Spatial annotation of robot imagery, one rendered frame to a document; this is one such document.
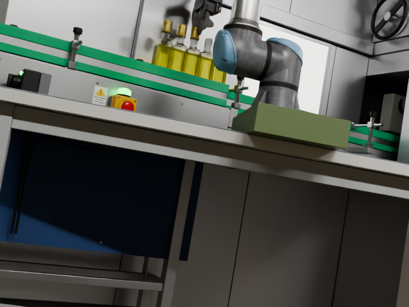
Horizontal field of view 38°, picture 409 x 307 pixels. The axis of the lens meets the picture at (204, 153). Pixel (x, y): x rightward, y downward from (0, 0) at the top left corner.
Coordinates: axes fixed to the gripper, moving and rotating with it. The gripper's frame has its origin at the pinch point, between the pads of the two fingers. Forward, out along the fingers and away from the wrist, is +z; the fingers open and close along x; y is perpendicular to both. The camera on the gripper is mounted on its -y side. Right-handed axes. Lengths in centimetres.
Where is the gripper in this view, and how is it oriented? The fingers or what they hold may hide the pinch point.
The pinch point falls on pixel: (195, 31)
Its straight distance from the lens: 224.8
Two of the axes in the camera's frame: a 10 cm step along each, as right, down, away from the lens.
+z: -1.6, 9.8, -0.7
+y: 8.6, 1.8, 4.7
